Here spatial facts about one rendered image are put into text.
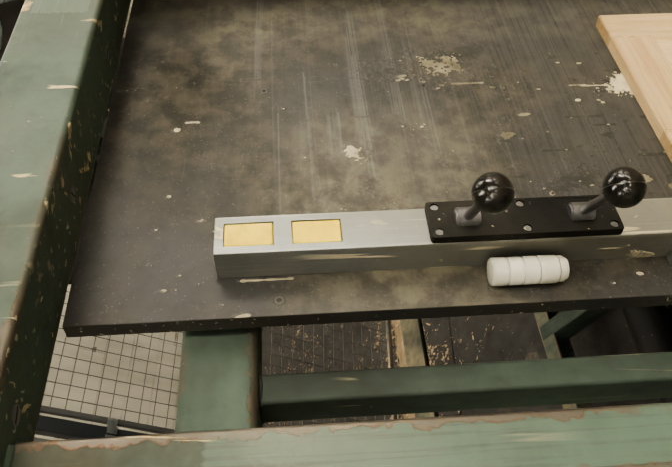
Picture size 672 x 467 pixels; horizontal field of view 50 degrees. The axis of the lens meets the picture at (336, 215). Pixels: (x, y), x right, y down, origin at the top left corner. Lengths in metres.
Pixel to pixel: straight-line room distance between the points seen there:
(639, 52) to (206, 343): 0.71
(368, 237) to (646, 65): 0.51
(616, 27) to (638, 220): 0.40
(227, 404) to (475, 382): 0.25
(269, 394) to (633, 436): 0.34
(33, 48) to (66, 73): 0.07
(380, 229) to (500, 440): 0.25
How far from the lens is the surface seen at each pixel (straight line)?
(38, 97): 0.86
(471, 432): 0.62
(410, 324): 2.08
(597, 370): 0.80
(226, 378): 0.73
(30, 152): 0.79
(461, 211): 0.74
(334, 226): 0.74
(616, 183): 0.68
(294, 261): 0.74
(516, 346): 2.91
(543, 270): 0.76
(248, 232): 0.74
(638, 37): 1.13
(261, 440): 0.61
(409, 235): 0.74
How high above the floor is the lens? 1.93
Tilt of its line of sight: 25 degrees down
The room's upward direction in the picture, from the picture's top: 71 degrees counter-clockwise
